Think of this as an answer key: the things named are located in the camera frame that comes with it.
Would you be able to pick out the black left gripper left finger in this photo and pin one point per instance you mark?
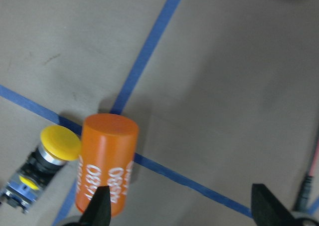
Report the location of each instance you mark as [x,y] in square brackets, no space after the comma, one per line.
[98,211]

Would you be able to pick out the yellow push button switch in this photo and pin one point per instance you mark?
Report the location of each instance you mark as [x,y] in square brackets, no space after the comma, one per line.
[58,146]

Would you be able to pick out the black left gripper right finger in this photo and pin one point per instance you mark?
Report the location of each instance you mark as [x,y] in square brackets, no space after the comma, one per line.
[267,210]

